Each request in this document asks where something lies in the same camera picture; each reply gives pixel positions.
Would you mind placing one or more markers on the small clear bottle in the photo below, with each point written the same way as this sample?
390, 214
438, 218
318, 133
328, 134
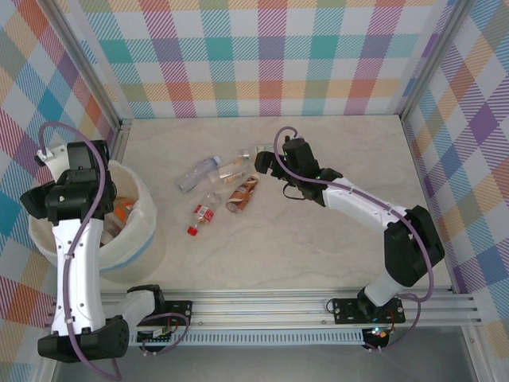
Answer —
242, 155

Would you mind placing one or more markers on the clear bottle orange print label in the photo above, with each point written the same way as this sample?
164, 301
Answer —
228, 173

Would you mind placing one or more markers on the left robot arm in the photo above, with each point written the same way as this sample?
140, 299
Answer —
79, 278

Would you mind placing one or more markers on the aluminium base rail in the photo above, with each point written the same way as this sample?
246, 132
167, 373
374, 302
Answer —
258, 308

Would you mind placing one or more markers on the clear bottle pale blue cap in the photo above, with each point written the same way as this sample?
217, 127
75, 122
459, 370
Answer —
196, 175

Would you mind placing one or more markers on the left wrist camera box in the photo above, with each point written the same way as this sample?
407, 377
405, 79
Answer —
53, 156

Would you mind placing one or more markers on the orange label bottle brown cap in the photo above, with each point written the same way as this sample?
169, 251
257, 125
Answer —
124, 211

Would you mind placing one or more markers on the red label bottle red cap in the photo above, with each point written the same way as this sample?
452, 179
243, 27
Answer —
203, 215

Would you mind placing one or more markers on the white bin with plastic liner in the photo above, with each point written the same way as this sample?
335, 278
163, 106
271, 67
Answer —
139, 207

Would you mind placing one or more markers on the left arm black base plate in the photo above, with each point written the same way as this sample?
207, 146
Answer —
179, 310

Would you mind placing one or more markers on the grey metal panel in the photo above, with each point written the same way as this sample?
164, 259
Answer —
258, 366

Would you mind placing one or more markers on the aluminium frame post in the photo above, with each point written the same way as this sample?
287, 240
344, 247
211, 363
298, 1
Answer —
89, 59
434, 59

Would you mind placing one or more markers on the aluminium side rail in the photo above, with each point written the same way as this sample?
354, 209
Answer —
122, 139

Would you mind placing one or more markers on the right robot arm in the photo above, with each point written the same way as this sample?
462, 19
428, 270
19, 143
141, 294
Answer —
358, 199

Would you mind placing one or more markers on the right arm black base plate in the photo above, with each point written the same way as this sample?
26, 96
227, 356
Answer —
344, 312

